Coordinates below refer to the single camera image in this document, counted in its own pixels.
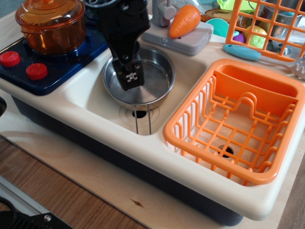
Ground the yellow green toy vegetable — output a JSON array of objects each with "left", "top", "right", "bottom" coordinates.
[{"left": 249, "top": 26, "right": 267, "bottom": 49}]

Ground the purple toy piece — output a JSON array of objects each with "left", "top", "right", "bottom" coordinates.
[{"left": 233, "top": 31, "right": 245, "bottom": 43}]

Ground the stainless steel pan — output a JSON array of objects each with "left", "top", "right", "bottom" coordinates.
[{"left": 102, "top": 45, "right": 175, "bottom": 134}]

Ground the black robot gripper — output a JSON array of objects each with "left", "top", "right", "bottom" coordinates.
[{"left": 83, "top": 0, "right": 150, "bottom": 91}]

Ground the grey toy faucet base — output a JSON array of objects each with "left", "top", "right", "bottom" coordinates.
[{"left": 142, "top": 0, "right": 214, "bottom": 56}]

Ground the red stove knob right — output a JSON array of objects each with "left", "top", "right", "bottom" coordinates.
[{"left": 26, "top": 63, "right": 48, "bottom": 80}]

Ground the black cable bottom left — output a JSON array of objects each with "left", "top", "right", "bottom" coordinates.
[{"left": 0, "top": 197, "right": 20, "bottom": 229}]

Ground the teal handled slotted spatula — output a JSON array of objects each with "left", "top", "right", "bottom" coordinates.
[{"left": 223, "top": 44, "right": 305, "bottom": 80}]

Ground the orange dish drying rack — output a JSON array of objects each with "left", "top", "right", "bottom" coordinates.
[{"left": 163, "top": 59, "right": 305, "bottom": 186}]

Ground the blue toy stove top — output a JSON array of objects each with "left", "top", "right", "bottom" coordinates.
[{"left": 0, "top": 0, "right": 112, "bottom": 96}]

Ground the orange toy carrot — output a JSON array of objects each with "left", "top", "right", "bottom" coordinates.
[{"left": 169, "top": 5, "right": 201, "bottom": 39}]

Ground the red stove knob left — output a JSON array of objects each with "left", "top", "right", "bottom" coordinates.
[{"left": 0, "top": 51, "right": 21, "bottom": 67}]

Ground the red stove knob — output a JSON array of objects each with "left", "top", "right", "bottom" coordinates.
[
  {"left": 26, "top": 63, "right": 48, "bottom": 80},
  {"left": 0, "top": 51, "right": 21, "bottom": 67}
]

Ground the teal plastic cup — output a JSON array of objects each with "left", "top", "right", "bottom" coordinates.
[{"left": 206, "top": 18, "right": 229, "bottom": 38}]

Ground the brown transparent lid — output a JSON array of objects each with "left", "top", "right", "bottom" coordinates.
[{"left": 201, "top": 9, "right": 232, "bottom": 23}]

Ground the steel pot in basket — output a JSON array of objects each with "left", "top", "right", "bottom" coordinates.
[{"left": 252, "top": 0, "right": 305, "bottom": 59}]

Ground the cream toy sink unit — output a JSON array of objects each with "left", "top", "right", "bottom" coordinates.
[{"left": 0, "top": 35, "right": 305, "bottom": 229}]

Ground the orange plastic grid basket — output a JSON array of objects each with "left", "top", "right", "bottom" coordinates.
[{"left": 225, "top": 0, "right": 305, "bottom": 62}]

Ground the orange transparent pot with lid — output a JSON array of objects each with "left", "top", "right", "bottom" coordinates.
[{"left": 15, "top": 0, "right": 86, "bottom": 55}]

